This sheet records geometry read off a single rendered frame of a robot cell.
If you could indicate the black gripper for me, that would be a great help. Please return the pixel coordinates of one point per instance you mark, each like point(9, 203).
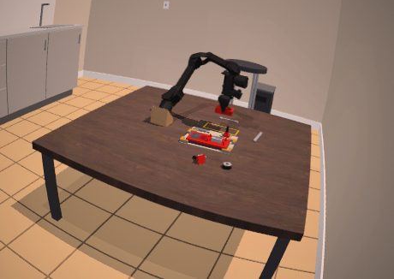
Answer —
point(225, 98)

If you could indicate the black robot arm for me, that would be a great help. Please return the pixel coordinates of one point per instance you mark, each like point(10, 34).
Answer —
point(231, 77)

